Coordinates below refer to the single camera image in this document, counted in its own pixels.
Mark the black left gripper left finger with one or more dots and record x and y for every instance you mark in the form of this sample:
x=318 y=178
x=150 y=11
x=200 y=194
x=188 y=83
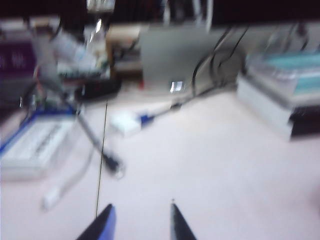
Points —
x=100 y=227

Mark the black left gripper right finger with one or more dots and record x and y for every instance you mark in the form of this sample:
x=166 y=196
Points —
x=178 y=227

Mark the white box with blue edge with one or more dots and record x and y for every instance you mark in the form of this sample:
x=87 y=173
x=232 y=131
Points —
x=32 y=145

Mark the white adapter box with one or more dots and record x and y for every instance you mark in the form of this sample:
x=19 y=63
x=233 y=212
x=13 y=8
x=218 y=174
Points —
x=125 y=123

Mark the black flat device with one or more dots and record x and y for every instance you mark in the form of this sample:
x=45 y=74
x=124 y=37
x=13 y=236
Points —
x=100 y=88

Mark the dark navy book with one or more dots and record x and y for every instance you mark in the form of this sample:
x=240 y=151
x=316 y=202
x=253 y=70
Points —
x=306 y=120

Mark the stack of books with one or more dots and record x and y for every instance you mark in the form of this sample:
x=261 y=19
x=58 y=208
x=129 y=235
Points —
x=170 y=55

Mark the white printed bottle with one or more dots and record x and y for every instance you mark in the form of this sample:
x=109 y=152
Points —
x=72 y=52

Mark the silver computer purple screen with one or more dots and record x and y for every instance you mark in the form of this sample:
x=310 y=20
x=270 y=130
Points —
x=15 y=60

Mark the wooden cabinet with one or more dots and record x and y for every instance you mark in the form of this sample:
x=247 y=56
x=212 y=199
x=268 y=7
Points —
x=122 y=37

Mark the teal book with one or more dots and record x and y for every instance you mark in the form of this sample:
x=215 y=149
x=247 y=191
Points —
x=307 y=85

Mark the black monitor thin bezel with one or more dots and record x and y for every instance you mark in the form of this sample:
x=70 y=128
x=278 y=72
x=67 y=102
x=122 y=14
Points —
x=37 y=7

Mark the black AOC monitor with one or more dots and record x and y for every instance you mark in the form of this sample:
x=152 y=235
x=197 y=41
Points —
x=250 y=10

